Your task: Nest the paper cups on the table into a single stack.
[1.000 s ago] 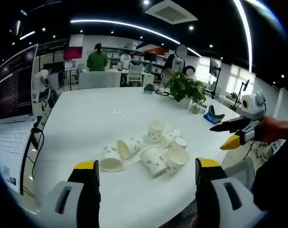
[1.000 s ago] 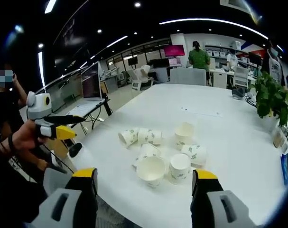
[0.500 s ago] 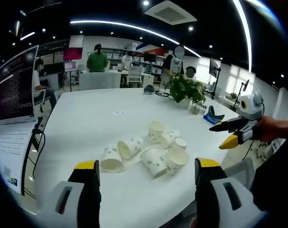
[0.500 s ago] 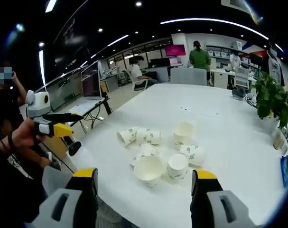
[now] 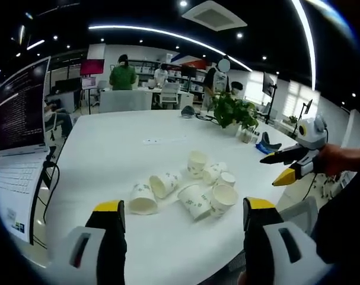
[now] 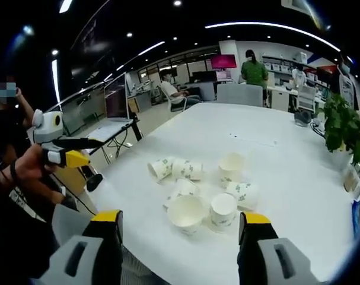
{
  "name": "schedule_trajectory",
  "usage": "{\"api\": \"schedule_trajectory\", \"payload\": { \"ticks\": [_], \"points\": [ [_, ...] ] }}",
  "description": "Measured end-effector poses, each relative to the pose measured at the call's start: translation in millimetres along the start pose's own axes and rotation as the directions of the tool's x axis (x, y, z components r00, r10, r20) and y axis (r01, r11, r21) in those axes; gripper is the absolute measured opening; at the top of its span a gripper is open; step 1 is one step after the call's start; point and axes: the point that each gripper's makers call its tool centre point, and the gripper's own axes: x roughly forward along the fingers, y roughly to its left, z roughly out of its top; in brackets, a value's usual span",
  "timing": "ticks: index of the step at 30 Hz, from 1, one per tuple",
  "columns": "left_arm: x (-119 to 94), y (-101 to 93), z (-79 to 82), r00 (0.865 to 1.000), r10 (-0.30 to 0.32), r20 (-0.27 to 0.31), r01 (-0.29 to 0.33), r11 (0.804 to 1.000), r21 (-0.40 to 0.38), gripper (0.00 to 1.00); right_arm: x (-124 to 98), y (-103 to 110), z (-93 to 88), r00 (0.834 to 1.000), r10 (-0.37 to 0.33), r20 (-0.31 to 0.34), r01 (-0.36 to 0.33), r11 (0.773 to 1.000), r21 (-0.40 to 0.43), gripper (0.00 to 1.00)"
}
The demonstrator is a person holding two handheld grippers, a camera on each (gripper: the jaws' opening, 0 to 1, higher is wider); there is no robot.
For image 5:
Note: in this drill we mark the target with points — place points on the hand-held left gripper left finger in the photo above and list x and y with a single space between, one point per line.
108 243

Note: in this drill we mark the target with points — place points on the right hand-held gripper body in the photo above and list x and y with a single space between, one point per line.
313 133

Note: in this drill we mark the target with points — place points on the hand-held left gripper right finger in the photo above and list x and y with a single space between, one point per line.
256 237

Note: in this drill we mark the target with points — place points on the pile of white paper cups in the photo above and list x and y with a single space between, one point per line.
197 196

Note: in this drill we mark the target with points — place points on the person's right hand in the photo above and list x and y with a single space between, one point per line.
331 160

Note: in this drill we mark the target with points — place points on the person's left hand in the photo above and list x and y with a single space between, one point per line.
242 279

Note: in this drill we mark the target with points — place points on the blue cloth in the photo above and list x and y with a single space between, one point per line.
267 147

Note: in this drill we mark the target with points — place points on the black monitor on stand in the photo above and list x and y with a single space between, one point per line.
269 86

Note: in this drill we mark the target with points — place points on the person's dark clothing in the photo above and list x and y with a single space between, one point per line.
345 219

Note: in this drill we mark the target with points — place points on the potted green plant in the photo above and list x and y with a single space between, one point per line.
234 114

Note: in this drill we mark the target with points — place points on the white table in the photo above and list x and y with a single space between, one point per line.
123 166

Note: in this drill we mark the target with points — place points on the grey cap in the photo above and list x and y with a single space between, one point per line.
188 112

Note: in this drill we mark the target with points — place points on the white office chair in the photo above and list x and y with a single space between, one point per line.
170 96

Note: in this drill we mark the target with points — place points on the white desk partition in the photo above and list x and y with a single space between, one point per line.
124 101

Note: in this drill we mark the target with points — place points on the white laptop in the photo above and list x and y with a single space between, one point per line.
19 124

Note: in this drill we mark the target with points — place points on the ceiling air vent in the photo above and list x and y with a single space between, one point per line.
215 15

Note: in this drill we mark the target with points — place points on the long ceiling light strip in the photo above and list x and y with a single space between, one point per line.
168 34

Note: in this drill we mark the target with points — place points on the pink screen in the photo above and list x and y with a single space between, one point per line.
92 66

